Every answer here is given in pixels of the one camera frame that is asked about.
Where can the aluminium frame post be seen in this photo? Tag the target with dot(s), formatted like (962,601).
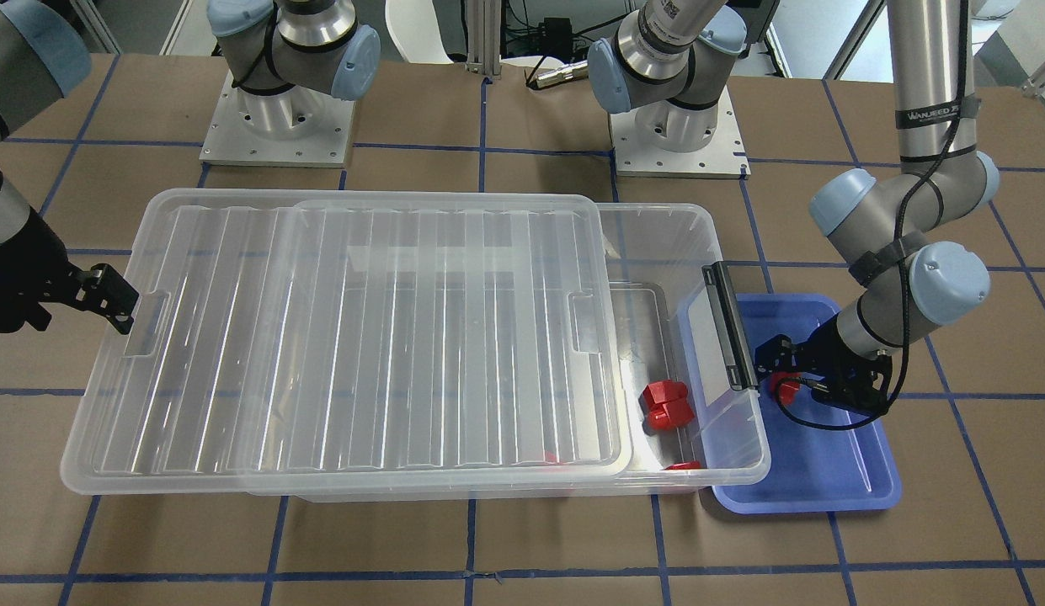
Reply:
(483,29)

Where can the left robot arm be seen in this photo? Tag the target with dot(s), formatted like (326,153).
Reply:
(669,62)

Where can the clear plastic storage box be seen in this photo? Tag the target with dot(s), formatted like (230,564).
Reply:
(674,353)

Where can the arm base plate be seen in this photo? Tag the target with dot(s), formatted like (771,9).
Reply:
(297,128)
(665,141)

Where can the clear plastic box lid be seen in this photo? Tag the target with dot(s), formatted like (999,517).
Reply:
(162,408)

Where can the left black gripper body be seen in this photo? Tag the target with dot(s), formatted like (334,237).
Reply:
(828,347)

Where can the black box latch handle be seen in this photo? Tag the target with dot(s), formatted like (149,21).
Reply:
(737,357)

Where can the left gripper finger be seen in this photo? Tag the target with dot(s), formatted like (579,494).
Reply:
(817,388)
(774,363)

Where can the white chair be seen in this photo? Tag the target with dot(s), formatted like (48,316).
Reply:
(414,29)

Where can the blue plastic tray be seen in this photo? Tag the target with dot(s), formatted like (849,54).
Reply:
(811,471)

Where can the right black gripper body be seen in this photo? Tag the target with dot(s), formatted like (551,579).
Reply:
(23,265)

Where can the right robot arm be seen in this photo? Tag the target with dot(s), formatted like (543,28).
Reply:
(273,48)

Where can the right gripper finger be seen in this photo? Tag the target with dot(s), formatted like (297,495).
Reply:
(124,324)
(104,291)

